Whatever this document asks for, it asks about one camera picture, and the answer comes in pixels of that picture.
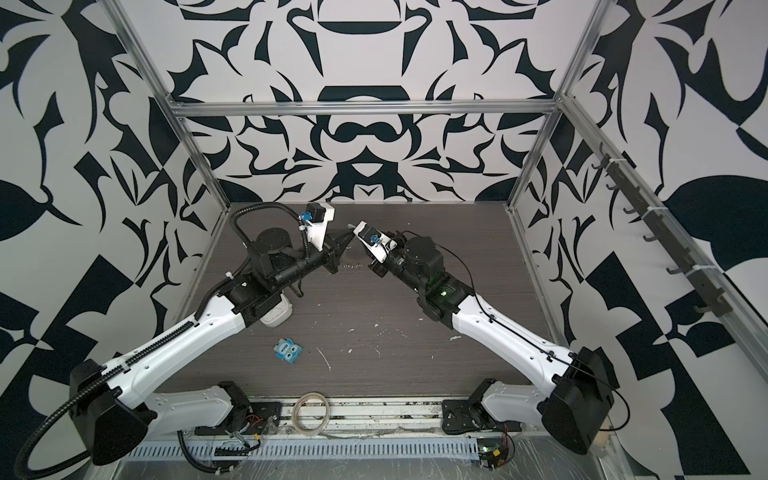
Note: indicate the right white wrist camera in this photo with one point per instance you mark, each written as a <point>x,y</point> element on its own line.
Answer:
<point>378,244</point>

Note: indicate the green circuit board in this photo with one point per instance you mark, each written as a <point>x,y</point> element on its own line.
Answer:
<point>495,452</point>

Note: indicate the white square clock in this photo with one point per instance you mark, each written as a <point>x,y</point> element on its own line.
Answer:
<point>278,314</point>

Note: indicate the blue owl eraser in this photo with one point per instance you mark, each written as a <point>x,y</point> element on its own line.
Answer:
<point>287,350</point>

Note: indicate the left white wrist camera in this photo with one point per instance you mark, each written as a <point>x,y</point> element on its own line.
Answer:
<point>315,219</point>

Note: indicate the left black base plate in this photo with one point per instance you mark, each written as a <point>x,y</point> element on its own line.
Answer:
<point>262,417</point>

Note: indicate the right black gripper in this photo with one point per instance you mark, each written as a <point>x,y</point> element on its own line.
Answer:
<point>383,268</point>

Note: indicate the silver keyring with keys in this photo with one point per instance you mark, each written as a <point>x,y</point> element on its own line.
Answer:
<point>354,256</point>

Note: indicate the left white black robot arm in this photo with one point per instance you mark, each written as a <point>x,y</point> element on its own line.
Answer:
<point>115,406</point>

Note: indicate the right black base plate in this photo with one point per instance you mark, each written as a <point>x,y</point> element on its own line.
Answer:
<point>462,416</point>

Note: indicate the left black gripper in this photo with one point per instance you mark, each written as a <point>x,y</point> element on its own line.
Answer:
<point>331,248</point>

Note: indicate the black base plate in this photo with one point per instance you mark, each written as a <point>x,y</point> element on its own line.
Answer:
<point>262,417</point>
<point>462,416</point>

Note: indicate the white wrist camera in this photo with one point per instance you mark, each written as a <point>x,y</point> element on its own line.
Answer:
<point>378,244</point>
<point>315,219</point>

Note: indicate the white perforated cable duct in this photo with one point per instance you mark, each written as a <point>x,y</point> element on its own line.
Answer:
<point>273,449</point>

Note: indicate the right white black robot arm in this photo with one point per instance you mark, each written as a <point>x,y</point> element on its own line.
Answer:
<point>572,396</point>

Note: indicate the clear tape roll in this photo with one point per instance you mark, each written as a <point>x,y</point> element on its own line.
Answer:
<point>311,414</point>

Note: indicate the black hook rail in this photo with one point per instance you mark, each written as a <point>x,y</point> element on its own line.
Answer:
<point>664,229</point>

